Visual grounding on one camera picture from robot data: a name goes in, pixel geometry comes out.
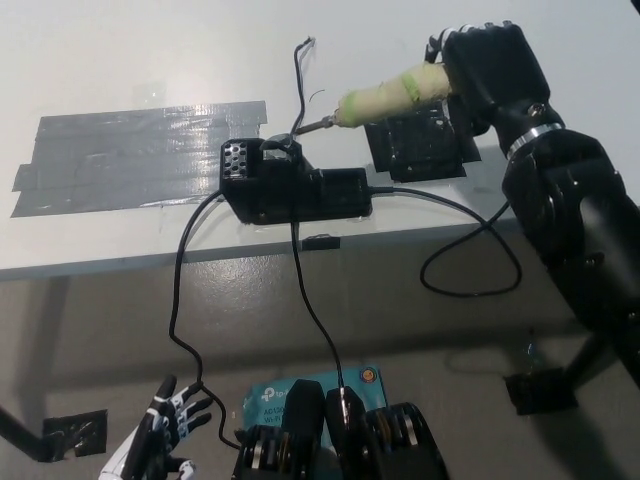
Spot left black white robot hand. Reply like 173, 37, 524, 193
142, 374, 214, 480

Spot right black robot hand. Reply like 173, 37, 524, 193
424, 20, 552, 137

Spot tape-wrapped soldering iron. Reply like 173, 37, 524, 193
294, 62, 454, 135

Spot black soldering iron stand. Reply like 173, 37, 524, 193
363, 97, 482, 184

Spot black robot torso blocks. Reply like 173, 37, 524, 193
232, 379, 449, 480

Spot black soldering station base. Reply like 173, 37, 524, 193
219, 133, 374, 227

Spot black floor tape patch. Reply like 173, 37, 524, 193
42, 409, 109, 460
502, 367, 581, 417

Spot teal router box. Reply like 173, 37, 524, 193
242, 364, 392, 441

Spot black table leg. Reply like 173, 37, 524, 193
562, 332, 609, 397
0, 403, 54, 464

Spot small black tape strip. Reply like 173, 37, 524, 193
301, 235, 342, 252

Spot black soldering iron cable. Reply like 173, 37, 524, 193
368, 185, 522, 300

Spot long black power cable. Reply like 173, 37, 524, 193
168, 192, 244, 450

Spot thin black loose wire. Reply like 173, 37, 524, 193
291, 37, 317, 141

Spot black cable with metal plug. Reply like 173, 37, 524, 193
289, 222, 349, 401

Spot grey duct tape patch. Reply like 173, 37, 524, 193
9, 101, 269, 219

